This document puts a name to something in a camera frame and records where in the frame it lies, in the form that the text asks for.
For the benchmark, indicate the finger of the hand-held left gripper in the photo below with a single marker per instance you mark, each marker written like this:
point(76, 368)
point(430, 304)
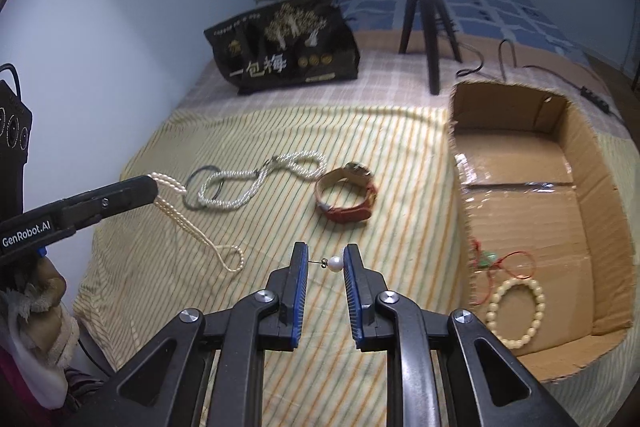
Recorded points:
point(120, 194)

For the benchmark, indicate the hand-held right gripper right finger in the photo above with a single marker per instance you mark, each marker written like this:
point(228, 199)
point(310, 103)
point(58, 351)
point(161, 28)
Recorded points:
point(353, 292)

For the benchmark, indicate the black snack bag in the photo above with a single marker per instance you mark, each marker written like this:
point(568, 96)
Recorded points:
point(280, 57)

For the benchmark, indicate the grey bangle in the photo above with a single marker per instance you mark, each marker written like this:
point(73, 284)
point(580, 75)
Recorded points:
point(187, 194)

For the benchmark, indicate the pearl stud earring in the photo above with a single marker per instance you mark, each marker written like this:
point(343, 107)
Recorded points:
point(334, 263)

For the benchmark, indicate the beige plaid blanket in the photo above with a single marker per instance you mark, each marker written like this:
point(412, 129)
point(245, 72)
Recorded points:
point(380, 72)

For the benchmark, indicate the yellow striped cloth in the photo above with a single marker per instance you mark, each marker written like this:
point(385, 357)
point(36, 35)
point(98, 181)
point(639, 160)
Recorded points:
point(250, 132)

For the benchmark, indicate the black tripod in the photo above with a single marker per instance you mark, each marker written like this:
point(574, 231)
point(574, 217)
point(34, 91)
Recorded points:
point(433, 57)

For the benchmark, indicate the blue patterned blanket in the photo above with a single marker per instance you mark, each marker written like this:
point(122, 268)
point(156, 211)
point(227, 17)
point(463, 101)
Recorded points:
point(500, 12)

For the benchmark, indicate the cardboard box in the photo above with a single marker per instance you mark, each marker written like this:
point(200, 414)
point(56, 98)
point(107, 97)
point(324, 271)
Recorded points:
point(525, 227)

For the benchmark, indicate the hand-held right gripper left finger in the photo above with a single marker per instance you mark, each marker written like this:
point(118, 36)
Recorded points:
point(298, 287)

